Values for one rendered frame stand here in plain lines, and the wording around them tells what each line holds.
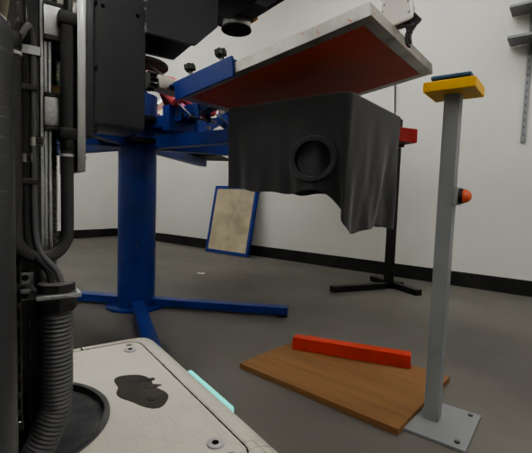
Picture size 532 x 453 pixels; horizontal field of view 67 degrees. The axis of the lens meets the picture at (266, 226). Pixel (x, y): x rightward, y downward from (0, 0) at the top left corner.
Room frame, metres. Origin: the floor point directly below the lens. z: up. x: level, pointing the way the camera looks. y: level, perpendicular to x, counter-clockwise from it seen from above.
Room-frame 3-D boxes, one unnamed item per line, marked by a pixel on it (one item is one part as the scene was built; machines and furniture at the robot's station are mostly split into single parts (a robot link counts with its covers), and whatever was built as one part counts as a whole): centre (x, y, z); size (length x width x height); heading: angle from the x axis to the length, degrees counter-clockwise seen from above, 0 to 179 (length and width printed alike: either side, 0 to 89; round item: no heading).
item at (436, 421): (1.12, -0.50, 0.48); 0.22 x 0.22 x 0.96; 53
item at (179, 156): (2.86, 0.63, 0.91); 1.34 x 0.41 x 0.08; 173
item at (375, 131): (1.38, -0.36, 0.74); 0.45 x 0.03 x 0.43; 143
